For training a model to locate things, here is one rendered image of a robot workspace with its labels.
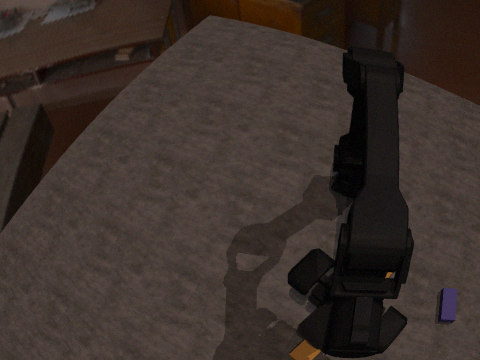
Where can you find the purple rectangular block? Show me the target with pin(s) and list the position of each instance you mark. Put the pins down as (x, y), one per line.
(447, 311)

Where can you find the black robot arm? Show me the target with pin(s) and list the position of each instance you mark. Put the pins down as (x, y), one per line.
(376, 239)

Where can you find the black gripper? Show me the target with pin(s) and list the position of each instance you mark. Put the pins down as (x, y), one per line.
(313, 267)

